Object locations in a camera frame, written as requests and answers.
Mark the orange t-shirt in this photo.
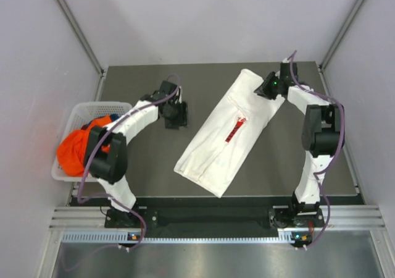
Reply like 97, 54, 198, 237
56, 123, 98, 177

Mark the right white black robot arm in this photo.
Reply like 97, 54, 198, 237
254, 59, 344, 227

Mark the aluminium frame rail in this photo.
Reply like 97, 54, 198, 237
50, 205, 386, 231

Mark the left aluminium corner post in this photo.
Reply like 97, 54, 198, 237
46, 0, 107, 78

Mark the white t-shirt red print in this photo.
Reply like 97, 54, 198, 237
173, 69, 285, 198

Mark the navy blue t-shirt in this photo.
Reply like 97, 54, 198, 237
81, 114, 119, 130

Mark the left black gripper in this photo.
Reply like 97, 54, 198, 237
163, 100, 189, 130

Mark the grey slotted cable duct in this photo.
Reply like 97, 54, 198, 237
61, 230, 312, 245

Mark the aluminium corner post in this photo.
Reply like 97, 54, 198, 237
318, 0, 366, 71
46, 0, 107, 78

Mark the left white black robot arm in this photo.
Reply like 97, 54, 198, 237
83, 80, 188, 228

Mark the white plastic laundry basket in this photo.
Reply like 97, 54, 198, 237
51, 101, 132, 182

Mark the right aluminium corner post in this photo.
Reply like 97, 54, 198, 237
318, 0, 366, 71

